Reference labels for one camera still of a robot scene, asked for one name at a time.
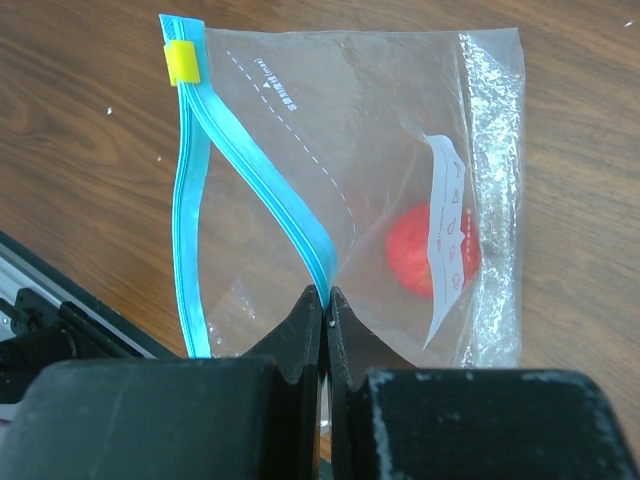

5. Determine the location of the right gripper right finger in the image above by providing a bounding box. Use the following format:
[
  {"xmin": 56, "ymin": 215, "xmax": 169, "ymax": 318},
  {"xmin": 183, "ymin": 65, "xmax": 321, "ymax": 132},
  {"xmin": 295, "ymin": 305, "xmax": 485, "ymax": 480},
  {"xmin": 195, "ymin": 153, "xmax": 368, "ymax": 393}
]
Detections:
[{"xmin": 324, "ymin": 289, "xmax": 639, "ymax": 479}]

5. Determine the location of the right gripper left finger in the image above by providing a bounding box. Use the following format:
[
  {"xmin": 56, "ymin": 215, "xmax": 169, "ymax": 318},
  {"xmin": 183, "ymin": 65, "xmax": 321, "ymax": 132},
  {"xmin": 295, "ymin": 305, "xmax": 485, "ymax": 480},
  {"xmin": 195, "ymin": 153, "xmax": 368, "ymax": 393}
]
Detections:
[{"xmin": 1, "ymin": 286, "xmax": 320, "ymax": 479}]

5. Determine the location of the large red apple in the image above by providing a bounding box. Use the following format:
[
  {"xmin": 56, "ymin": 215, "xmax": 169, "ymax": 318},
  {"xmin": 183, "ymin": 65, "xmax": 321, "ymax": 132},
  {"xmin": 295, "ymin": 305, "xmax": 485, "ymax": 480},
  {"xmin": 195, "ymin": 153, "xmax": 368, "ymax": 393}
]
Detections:
[{"xmin": 385, "ymin": 203, "xmax": 481, "ymax": 300}]

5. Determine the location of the blue zip top bag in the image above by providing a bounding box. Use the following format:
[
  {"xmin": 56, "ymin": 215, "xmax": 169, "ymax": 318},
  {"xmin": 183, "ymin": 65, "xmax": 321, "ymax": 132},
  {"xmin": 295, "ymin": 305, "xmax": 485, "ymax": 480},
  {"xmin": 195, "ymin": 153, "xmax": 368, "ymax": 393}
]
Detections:
[{"xmin": 160, "ymin": 14, "xmax": 526, "ymax": 368}]

